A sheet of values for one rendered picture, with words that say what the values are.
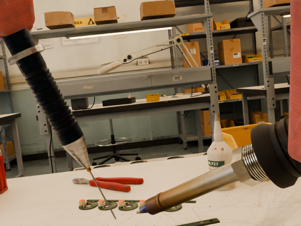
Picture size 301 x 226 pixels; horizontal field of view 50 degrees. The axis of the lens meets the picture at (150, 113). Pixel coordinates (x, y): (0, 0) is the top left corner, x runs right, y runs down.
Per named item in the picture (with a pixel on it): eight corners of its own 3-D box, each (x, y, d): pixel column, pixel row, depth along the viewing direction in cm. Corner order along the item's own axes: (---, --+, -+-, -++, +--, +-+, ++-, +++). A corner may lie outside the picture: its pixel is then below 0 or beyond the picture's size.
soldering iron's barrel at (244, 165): (148, 228, 15) (273, 182, 11) (133, 197, 15) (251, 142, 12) (164, 216, 16) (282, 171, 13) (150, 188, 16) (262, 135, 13)
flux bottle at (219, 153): (208, 184, 46) (201, 113, 45) (232, 181, 46) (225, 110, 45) (212, 192, 42) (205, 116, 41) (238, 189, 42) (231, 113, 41)
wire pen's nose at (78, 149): (75, 171, 16) (60, 144, 15) (95, 158, 16) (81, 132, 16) (79, 176, 15) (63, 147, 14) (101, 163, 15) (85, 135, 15)
